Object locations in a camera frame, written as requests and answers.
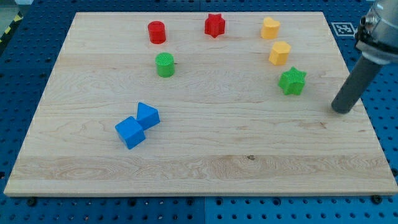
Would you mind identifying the blue triangle block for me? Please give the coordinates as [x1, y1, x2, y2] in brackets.
[136, 102, 160, 130]

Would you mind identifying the yellow heart block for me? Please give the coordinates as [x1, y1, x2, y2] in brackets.
[261, 17, 280, 39]

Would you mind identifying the green cylinder block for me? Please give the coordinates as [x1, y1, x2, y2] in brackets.
[155, 52, 175, 78]

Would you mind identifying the red star block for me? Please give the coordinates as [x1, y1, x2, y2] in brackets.
[204, 13, 226, 38]

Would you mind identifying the wooden board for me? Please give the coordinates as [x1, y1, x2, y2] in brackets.
[4, 12, 397, 197]

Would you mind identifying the fiducial marker tag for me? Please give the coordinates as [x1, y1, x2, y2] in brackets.
[331, 22, 356, 37]

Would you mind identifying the red cylinder block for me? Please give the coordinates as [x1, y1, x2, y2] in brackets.
[147, 21, 166, 44]

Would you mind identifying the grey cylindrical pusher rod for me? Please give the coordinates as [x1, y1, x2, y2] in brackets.
[331, 56, 382, 114]

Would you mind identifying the green star block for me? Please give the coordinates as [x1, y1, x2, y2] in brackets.
[278, 67, 307, 95]

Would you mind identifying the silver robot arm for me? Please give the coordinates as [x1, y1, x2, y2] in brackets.
[331, 0, 397, 114]

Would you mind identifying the blue cube block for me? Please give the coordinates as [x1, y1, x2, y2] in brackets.
[115, 116, 146, 149]

